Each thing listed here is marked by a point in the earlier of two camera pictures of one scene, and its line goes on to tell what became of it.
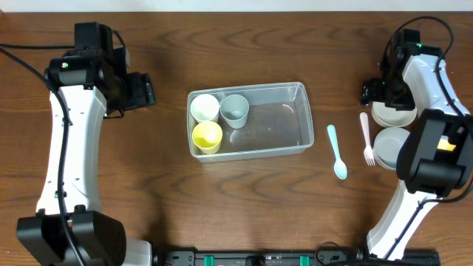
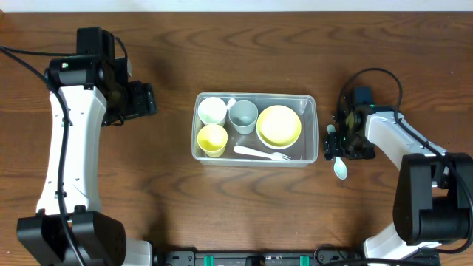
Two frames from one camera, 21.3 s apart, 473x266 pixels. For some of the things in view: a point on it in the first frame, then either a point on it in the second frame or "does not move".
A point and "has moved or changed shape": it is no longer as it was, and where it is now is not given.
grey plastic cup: [234, 109] has moved or changed shape
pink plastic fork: [368, 152] has moved or changed shape
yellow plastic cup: [208, 136] has moved or changed shape
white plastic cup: [205, 107] has moved or changed shape
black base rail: [289, 258] does not move
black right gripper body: [369, 91] -> [331, 144]
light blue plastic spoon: [340, 168] does not move
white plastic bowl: [389, 117] has moved or changed shape
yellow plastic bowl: [444, 144] -> [278, 126]
